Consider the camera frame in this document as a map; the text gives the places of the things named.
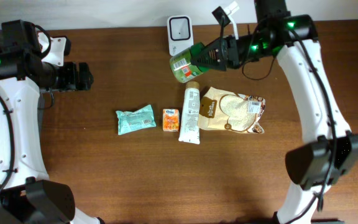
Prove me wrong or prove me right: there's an orange Kleenex tissue pack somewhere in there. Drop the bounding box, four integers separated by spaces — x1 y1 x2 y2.
162 109 180 132

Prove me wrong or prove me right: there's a white tube with cork cap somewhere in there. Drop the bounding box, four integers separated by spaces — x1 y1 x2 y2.
178 82 200 144

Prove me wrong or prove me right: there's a white barcode scanner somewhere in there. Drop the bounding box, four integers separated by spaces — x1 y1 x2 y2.
167 15 194 56

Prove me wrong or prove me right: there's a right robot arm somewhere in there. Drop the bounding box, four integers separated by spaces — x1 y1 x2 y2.
191 0 358 223

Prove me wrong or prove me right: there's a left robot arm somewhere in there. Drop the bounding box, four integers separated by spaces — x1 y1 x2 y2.
0 20 101 223

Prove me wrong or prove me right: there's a teal snack packet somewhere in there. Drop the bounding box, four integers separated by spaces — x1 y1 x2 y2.
116 105 157 135

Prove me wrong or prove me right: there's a brown glutinous rice bag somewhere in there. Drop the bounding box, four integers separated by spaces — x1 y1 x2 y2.
198 87 266 134

